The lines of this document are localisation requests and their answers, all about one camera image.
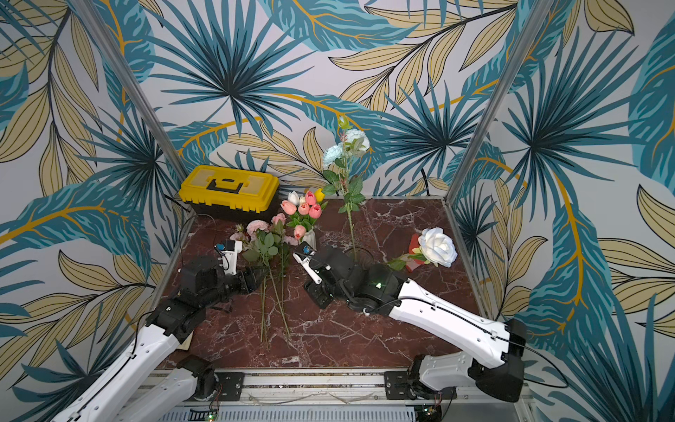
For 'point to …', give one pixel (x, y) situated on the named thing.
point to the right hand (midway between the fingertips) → (311, 278)
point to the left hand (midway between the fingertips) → (264, 273)
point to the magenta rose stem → (279, 220)
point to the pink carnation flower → (289, 239)
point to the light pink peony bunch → (247, 236)
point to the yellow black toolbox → (231, 192)
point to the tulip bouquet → (304, 210)
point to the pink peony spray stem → (266, 246)
